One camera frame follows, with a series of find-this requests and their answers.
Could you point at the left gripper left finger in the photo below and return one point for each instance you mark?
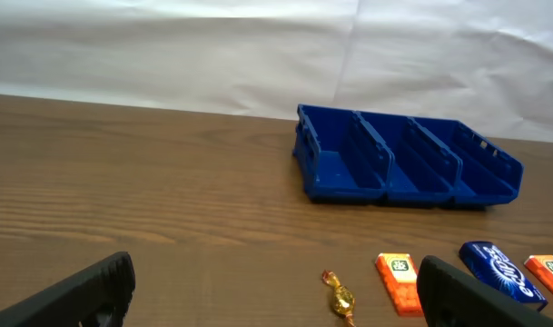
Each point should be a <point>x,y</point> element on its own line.
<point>90,290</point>

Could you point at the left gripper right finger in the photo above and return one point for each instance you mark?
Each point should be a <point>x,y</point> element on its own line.
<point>457,300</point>

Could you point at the blue candy pack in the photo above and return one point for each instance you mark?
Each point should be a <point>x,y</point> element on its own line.
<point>498,272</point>

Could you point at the orange candy box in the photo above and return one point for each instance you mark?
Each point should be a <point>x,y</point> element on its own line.
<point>550,274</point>
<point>401,286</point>

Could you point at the gold candy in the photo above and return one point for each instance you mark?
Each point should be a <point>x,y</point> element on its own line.
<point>342,300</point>

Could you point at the blue tray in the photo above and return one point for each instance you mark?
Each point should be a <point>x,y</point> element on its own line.
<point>339,177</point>

